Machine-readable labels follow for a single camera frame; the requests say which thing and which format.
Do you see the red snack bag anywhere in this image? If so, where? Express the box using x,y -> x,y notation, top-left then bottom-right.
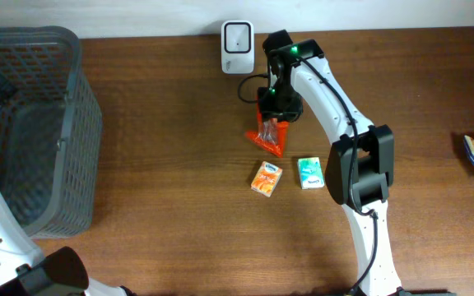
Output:
244,107 -> 290,158

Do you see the orange Kleenex tissue pack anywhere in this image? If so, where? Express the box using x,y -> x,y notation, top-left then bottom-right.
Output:
250,161 -> 283,197

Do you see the green Kleenex tissue pack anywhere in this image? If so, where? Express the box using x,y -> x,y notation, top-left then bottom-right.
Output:
297,157 -> 325,189

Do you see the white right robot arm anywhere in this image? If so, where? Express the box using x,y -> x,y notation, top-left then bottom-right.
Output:
258,30 -> 409,295

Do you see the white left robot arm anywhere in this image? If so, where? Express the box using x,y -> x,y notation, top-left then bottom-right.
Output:
0,193 -> 133,296

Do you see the white barcode scanner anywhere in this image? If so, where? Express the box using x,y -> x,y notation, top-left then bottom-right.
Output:
221,20 -> 255,75

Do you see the grey plastic basket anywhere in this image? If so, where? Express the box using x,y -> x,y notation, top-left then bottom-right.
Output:
0,26 -> 103,238

